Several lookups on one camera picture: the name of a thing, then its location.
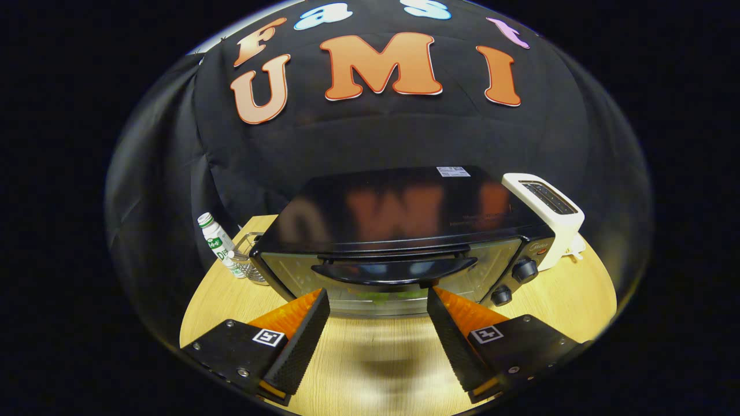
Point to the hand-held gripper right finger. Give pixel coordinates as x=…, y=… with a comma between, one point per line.
x=454, y=346

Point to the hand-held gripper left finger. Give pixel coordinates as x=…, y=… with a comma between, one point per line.
x=303, y=346

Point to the black toaster oven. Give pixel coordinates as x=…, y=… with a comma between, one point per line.
x=404, y=208

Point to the white toaster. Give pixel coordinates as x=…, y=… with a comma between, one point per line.
x=563, y=231

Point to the white bottle green label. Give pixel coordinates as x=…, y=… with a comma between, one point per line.
x=217, y=242

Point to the white divided bean dish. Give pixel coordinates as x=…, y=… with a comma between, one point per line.
x=578, y=251

